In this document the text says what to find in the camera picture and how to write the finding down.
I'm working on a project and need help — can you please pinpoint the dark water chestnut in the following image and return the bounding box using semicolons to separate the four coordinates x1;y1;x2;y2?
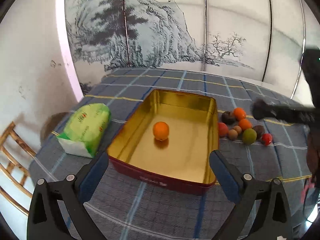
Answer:
221;111;236;125
253;125;265;140

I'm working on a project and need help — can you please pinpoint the orange tangerine top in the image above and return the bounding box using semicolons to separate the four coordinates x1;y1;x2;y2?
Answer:
233;107;247;121

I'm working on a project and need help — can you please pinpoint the orange tangerine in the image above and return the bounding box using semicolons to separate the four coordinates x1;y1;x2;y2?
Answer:
233;107;247;121
238;119;252;131
152;121;169;141

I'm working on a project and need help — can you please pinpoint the green round fruit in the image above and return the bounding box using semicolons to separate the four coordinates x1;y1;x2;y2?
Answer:
241;128;257;145

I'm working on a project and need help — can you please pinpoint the small red tomato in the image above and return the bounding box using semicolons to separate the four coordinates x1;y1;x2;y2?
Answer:
261;133;273;146

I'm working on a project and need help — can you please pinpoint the wooden chair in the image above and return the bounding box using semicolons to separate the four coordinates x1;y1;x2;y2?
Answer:
1;121;36;200

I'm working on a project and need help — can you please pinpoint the ink landscape folding screen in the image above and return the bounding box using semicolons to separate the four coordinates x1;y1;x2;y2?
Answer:
65;0;319;105

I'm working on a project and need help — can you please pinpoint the green tissue pack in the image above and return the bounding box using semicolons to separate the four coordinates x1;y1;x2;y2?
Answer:
56;103;111;158

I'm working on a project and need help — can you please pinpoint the brown round stool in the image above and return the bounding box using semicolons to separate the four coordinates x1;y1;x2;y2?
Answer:
40;112;68;145

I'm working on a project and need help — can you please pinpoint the red gold toffee tin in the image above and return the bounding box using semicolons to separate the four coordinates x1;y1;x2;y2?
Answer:
107;89;219;195

